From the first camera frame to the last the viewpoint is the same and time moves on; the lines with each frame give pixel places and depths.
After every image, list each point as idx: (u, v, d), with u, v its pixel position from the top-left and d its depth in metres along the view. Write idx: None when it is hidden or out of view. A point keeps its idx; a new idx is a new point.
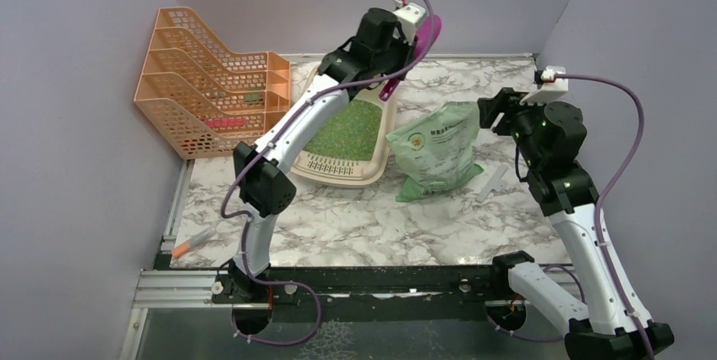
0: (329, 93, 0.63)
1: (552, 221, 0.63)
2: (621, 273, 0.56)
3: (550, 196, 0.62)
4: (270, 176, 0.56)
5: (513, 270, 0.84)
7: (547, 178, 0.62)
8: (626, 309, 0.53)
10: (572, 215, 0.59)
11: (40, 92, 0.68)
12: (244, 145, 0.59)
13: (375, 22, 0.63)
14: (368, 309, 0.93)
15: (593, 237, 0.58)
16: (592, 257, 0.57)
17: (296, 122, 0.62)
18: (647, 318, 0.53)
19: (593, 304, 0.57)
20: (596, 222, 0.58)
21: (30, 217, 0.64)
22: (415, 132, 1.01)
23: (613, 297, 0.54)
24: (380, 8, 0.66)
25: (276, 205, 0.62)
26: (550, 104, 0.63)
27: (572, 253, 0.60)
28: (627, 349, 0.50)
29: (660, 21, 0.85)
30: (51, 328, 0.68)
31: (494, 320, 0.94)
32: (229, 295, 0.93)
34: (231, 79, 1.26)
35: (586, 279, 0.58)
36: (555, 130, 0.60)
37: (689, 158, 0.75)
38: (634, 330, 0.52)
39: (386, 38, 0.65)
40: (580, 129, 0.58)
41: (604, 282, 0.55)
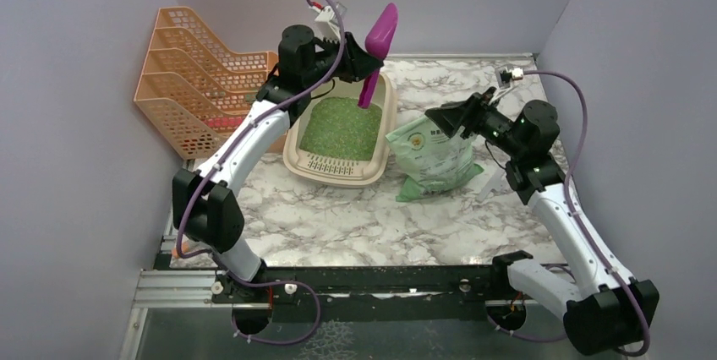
0: (270, 114, 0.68)
1: (531, 206, 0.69)
2: (597, 238, 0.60)
3: (524, 183, 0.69)
4: (220, 196, 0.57)
5: (511, 267, 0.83)
7: (520, 167, 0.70)
8: (607, 269, 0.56)
10: (544, 193, 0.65)
11: (40, 92, 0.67)
12: (184, 171, 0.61)
13: (291, 48, 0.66)
14: (368, 309, 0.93)
15: (566, 209, 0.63)
16: (566, 226, 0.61)
17: (240, 144, 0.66)
18: (629, 275, 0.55)
19: (578, 272, 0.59)
20: (566, 197, 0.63)
21: (31, 217, 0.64)
22: (415, 132, 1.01)
23: (593, 259, 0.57)
24: (292, 30, 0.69)
25: (228, 233, 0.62)
26: (529, 103, 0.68)
27: (553, 228, 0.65)
28: (613, 302, 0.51)
29: (659, 21, 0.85)
30: (51, 329, 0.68)
31: (494, 320, 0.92)
32: (229, 295, 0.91)
34: (231, 79, 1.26)
35: (568, 249, 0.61)
36: (531, 127, 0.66)
37: (691, 159, 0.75)
38: (617, 286, 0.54)
39: (308, 58, 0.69)
40: (554, 127, 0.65)
41: (582, 246, 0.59)
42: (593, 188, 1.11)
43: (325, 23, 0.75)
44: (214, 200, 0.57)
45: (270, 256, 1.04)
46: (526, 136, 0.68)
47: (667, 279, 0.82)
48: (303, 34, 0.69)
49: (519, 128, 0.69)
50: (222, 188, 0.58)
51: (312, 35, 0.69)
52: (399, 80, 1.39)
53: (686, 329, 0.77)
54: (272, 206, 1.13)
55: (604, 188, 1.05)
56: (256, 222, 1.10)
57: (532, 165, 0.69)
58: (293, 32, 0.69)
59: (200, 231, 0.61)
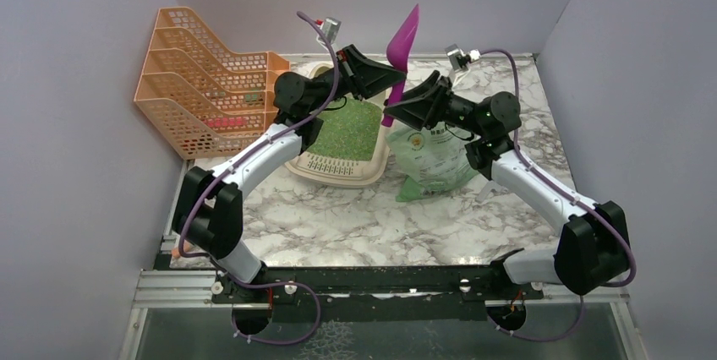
0: (286, 134, 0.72)
1: (496, 178, 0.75)
2: (556, 181, 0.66)
3: (483, 162, 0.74)
4: (228, 199, 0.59)
5: (509, 261, 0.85)
7: (480, 148, 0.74)
8: (571, 201, 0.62)
10: (500, 160, 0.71)
11: (39, 92, 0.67)
12: (199, 170, 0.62)
13: (285, 106, 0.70)
14: (368, 309, 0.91)
15: (522, 166, 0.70)
16: (527, 179, 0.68)
17: (254, 155, 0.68)
18: (590, 202, 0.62)
19: (552, 217, 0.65)
20: (518, 157, 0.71)
21: (30, 218, 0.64)
22: (415, 132, 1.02)
23: (557, 198, 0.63)
24: (281, 80, 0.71)
25: (227, 240, 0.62)
26: (495, 97, 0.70)
27: (517, 188, 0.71)
28: (588, 226, 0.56)
29: (658, 21, 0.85)
30: (51, 330, 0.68)
31: (494, 320, 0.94)
32: (229, 295, 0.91)
34: (231, 79, 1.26)
35: (537, 200, 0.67)
36: (496, 122, 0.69)
37: (692, 159, 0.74)
38: (585, 213, 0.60)
39: (306, 103, 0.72)
40: (516, 119, 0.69)
41: (546, 190, 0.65)
42: (593, 188, 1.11)
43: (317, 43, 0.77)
44: (221, 201, 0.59)
45: (270, 256, 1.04)
46: (489, 127, 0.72)
47: (667, 278, 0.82)
48: (294, 84, 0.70)
49: (484, 119, 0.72)
50: (232, 189, 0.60)
51: (301, 84, 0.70)
52: None
53: (686, 330, 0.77)
54: (272, 206, 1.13)
55: (605, 188, 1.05)
56: (255, 222, 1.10)
57: (485, 144, 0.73)
58: (283, 83, 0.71)
59: (199, 233, 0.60)
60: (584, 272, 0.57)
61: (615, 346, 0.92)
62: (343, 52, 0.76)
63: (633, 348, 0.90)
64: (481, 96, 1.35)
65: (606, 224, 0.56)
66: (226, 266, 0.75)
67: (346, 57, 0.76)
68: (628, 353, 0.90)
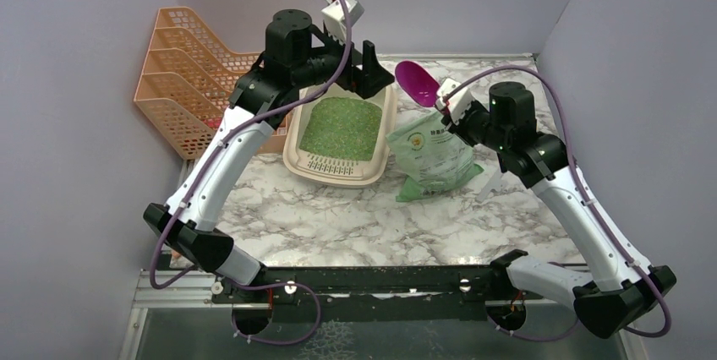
0: (241, 130, 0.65)
1: (535, 192, 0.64)
2: (612, 226, 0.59)
3: (528, 167, 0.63)
4: (191, 239, 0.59)
5: (511, 268, 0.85)
7: (514, 150, 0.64)
8: (627, 261, 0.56)
10: (555, 182, 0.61)
11: (40, 90, 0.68)
12: (155, 208, 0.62)
13: (282, 34, 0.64)
14: (368, 309, 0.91)
15: (579, 198, 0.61)
16: (581, 217, 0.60)
17: (207, 176, 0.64)
18: (648, 265, 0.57)
19: (593, 264, 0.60)
20: (577, 183, 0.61)
21: (30, 215, 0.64)
22: (414, 132, 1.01)
23: (612, 252, 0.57)
24: (287, 14, 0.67)
25: (214, 257, 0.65)
26: (493, 86, 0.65)
27: (563, 218, 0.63)
28: (637, 299, 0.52)
29: (659, 20, 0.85)
30: (51, 328, 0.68)
31: (494, 320, 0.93)
32: (229, 295, 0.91)
34: (231, 79, 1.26)
35: (582, 239, 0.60)
36: (505, 101, 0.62)
37: (692, 157, 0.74)
38: (639, 280, 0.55)
39: (301, 43, 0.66)
40: (525, 95, 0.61)
41: (600, 238, 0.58)
42: (593, 188, 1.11)
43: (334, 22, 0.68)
44: (184, 244, 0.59)
45: (270, 256, 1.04)
46: (505, 117, 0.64)
47: None
48: (302, 20, 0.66)
49: (495, 111, 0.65)
50: (191, 231, 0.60)
51: (308, 21, 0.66)
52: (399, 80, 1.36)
53: (687, 329, 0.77)
54: (272, 206, 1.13)
55: (605, 188, 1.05)
56: (256, 222, 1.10)
57: (534, 147, 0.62)
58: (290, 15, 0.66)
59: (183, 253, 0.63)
60: (604, 330, 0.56)
61: (615, 345, 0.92)
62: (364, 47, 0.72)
63: (632, 346, 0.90)
64: (481, 96, 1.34)
65: (662, 301, 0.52)
66: (221, 270, 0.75)
67: (363, 46, 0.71)
68: (628, 352, 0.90)
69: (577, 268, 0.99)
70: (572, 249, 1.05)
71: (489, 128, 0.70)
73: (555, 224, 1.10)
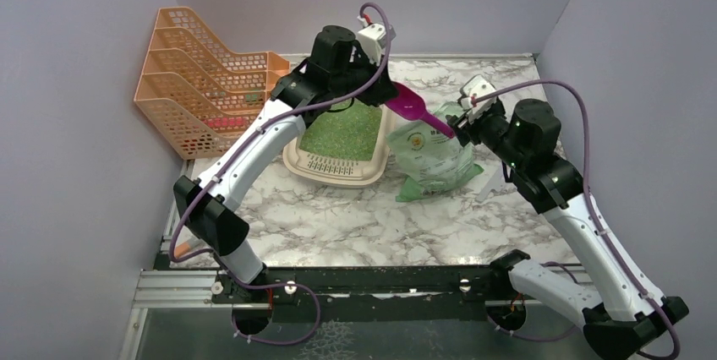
0: (280, 120, 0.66)
1: (547, 218, 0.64)
2: (626, 257, 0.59)
3: (540, 194, 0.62)
4: (217, 211, 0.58)
5: (514, 272, 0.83)
7: (529, 174, 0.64)
8: (642, 293, 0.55)
10: (567, 210, 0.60)
11: (40, 90, 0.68)
12: (184, 180, 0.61)
13: (330, 42, 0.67)
14: (368, 309, 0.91)
15: (593, 226, 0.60)
16: (594, 247, 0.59)
17: (242, 156, 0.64)
18: (660, 297, 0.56)
19: (606, 293, 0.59)
20: (591, 212, 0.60)
21: (30, 215, 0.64)
22: (414, 132, 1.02)
23: (626, 283, 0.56)
24: (336, 28, 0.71)
25: (230, 239, 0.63)
26: (519, 104, 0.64)
27: (575, 246, 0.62)
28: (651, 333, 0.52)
29: (659, 22, 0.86)
30: (51, 330, 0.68)
31: (494, 319, 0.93)
32: (229, 295, 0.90)
34: (231, 79, 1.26)
35: (595, 268, 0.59)
36: (530, 127, 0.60)
37: (691, 158, 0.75)
38: (654, 312, 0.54)
39: (344, 55, 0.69)
40: (553, 122, 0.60)
41: (614, 267, 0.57)
42: (593, 188, 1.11)
43: (371, 40, 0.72)
44: (210, 215, 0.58)
45: (270, 256, 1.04)
46: (525, 139, 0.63)
47: (664, 277, 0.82)
48: (347, 34, 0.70)
49: (517, 131, 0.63)
50: (219, 203, 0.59)
51: (353, 35, 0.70)
52: (399, 79, 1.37)
53: (686, 330, 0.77)
54: (272, 206, 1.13)
55: (604, 188, 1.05)
56: (256, 222, 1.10)
57: (549, 174, 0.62)
58: (336, 30, 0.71)
59: (201, 231, 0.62)
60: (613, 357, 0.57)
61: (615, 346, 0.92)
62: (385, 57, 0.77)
63: (634, 353, 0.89)
64: None
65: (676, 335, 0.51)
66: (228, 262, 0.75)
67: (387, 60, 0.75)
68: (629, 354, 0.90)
69: (576, 269, 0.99)
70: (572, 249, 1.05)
71: (503, 139, 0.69)
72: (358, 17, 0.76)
73: None
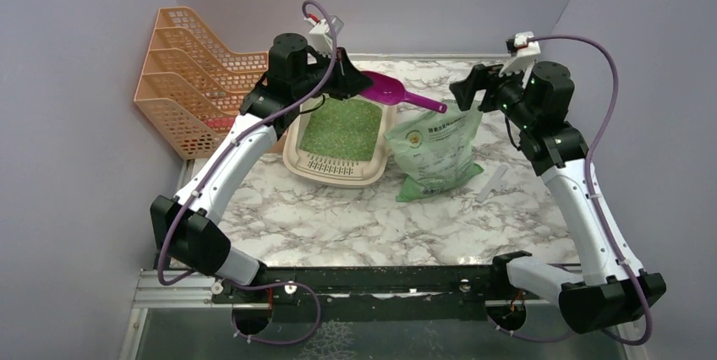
0: (254, 131, 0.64)
1: (544, 180, 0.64)
2: (612, 225, 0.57)
3: (540, 154, 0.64)
4: (201, 225, 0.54)
5: (511, 264, 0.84)
7: (534, 135, 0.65)
8: (618, 259, 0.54)
10: (563, 169, 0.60)
11: (40, 91, 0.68)
12: (162, 199, 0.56)
13: (283, 54, 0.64)
14: (367, 308, 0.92)
15: (584, 189, 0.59)
16: (581, 209, 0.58)
17: (220, 168, 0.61)
18: (639, 267, 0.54)
19: (585, 258, 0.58)
20: (587, 176, 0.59)
21: (30, 215, 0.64)
22: (413, 129, 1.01)
23: (604, 247, 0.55)
24: (284, 37, 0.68)
25: (213, 255, 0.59)
26: (539, 62, 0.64)
27: (566, 209, 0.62)
28: (617, 294, 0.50)
29: (659, 22, 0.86)
30: (50, 330, 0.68)
31: (494, 320, 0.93)
32: (229, 295, 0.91)
34: (231, 79, 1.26)
35: (579, 231, 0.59)
36: (543, 84, 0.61)
37: (692, 159, 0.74)
38: (626, 279, 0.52)
39: (300, 62, 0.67)
40: (567, 83, 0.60)
41: (595, 230, 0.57)
42: None
43: (320, 36, 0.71)
44: (194, 230, 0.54)
45: (270, 256, 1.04)
46: (539, 99, 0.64)
47: (665, 277, 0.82)
48: (298, 41, 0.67)
49: (532, 90, 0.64)
50: (202, 216, 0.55)
51: (304, 42, 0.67)
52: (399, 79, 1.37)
53: (686, 330, 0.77)
54: (272, 206, 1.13)
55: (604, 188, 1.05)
56: (255, 222, 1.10)
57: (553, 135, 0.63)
58: (286, 38, 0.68)
59: (184, 254, 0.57)
60: (577, 321, 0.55)
61: (615, 346, 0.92)
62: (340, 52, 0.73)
63: (632, 349, 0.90)
64: None
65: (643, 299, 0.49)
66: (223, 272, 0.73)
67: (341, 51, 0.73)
68: (628, 353, 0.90)
69: (576, 268, 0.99)
70: (572, 249, 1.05)
71: (513, 104, 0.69)
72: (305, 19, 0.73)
73: (555, 224, 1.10)
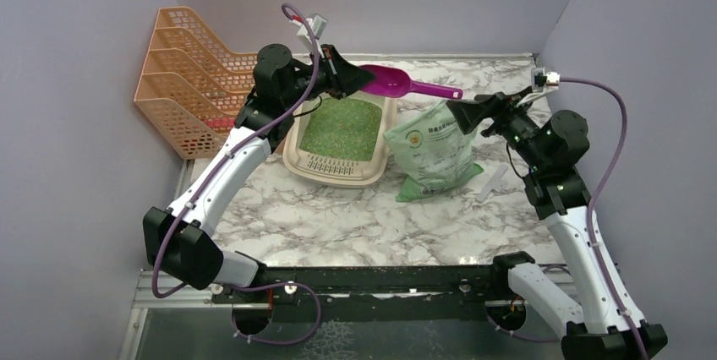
0: (249, 143, 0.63)
1: (546, 224, 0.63)
2: (613, 273, 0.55)
3: (543, 199, 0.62)
4: (195, 237, 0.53)
5: (512, 271, 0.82)
7: (539, 180, 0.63)
8: (620, 309, 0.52)
10: (566, 216, 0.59)
11: (40, 91, 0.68)
12: (155, 210, 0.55)
13: (267, 73, 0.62)
14: (368, 309, 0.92)
15: (586, 238, 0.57)
16: (582, 257, 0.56)
17: (215, 180, 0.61)
18: (640, 319, 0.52)
19: (586, 306, 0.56)
20: (588, 224, 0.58)
21: (30, 215, 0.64)
22: (413, 129, 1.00)
23: (605, 297, 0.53)
24: (266, 51, 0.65)
25: (205, 269, 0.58)
26: (557, 113, 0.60)
27: (566, 255, 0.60)
28: (619, 346, 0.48)
29: (658, 22, 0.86)
30: (50, 330, 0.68)
31: (494, 320, 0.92)
32: (229, 295, 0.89)
34: (231, 79, 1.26)
35: (580, 279, 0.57)
36: (559, 140, 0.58)
37: (691, 158, 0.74)
38: (627, 330, 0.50)
39: (287, 75, 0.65)
40: (585, 142, 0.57)
41: (597, 277, 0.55)
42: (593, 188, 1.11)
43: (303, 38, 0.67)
44: (187, 242, 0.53)
45: (270, 256, 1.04)
46: (551, 150, 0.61)
47: (665, 277, 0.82)
48: (281, 54, 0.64)
49: (546, 139, 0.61)
50: (195, 228, 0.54)
51: (288, 55, 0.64)
52: None
53: (686, 330, 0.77)
54: (272, 206, 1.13)
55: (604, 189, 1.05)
56: (256, 222, 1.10)
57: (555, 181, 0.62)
58: (269, 52, 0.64)
59: (175, 269, 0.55)
60: None
61: None
62: (327, 51, 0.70)
63: None
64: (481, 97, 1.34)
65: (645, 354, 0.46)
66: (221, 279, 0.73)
67: (328, 49, 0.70)
68: None
69: None
70: None
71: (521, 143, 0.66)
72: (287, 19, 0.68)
73: None
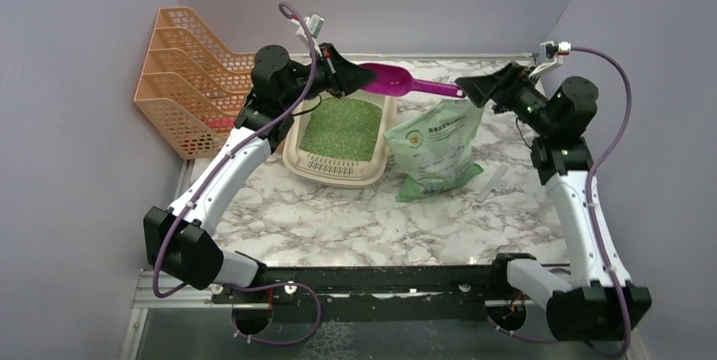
0: (249, 144, 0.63)
1: (548, 188, 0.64)
2: (605, 235, 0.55)
3: (546, 162, 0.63)
4: (196, 236, 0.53)
5: (511, 263, 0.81)
7: (545, 144, 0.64)
8: (605, 266, 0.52)
10: (566, 177, 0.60)
11: (40, 92, 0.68)
12: (156, 210, 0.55)
13: (264, 75, 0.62)
14: (368, 308, 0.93)
15: (582, 198, 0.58)
16: (576, 215, 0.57)
17: (215, 180, 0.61)
18: (626, 278, 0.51)
19: (575, 265, 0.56)
20: (587, 185, 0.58)
21: (30, 215, 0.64)
22: (413, 129, 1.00)
23: (593, 253, 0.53)
24: (264, 52, 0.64)
25: (205, 269, 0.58)
26: (569, 78, 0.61)
27: (563, 218, 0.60)
28: (599, 297, 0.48)
29: (658, 23, 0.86)
30: (50, 330, 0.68)
31: (494, 320, 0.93)
32: (229, 295, 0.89)
34: (231, 79, 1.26)
35: (572, 239, 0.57)
36: (566, 101, 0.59)
37: (691, 159, 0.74)
38: (610, 285, 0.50)
39: (285, 77, 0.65)
40: (591, 106, 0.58)
41: (587, 236, 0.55)
42: None
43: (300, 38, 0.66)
44: (188, 241, 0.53)
45: (270, 256, 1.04)
46: (560, 112, 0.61)
47: (665, 277, 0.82)
48: (279, 56, 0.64)
49: (556, 103, 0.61)
50: (196, 227, 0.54)
51: (286, 57, 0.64)
52: None
53: (686, 331, 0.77)
54: (272, 206, 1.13)
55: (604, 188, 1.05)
56: (256, 222, 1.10)
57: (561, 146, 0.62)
58: (266, 52, 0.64)
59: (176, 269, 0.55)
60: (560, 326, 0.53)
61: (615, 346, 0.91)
62: (326, 49, 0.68)
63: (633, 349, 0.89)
64: None
65: (623, 306, 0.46)
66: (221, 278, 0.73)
67: (326, 47, 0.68)
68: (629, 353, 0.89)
69: None
70: None
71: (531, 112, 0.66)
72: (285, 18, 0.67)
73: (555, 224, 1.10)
